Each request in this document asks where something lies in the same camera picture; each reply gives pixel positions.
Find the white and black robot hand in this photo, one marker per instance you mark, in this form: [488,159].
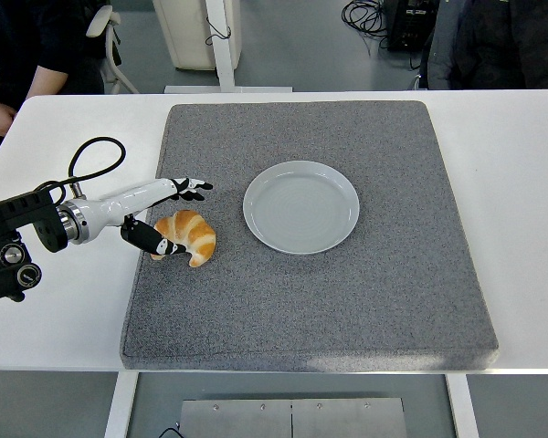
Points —
[119,203]

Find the golden croissant bread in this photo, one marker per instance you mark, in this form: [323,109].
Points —
[196,232]

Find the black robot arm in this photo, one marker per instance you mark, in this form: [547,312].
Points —
[9,214]

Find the round grey plate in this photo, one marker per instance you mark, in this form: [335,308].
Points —
[301,214]

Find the grey metal plate with screws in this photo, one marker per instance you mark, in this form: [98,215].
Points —
[256,420]

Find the white cabinet box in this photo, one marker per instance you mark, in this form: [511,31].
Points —
[182,32]

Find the white office chair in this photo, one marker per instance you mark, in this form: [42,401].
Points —
[101,20]

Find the person in dark shirt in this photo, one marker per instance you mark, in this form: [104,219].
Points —
[27,32]

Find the white table leg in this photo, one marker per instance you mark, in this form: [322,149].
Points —
[463,406]
[119,406]

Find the grey speckled foam mat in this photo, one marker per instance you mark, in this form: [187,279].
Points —
[301,310]

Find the black equipment box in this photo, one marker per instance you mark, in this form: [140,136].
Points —
[411,27]

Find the person in dark jacket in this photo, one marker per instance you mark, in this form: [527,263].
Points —
[507,45]

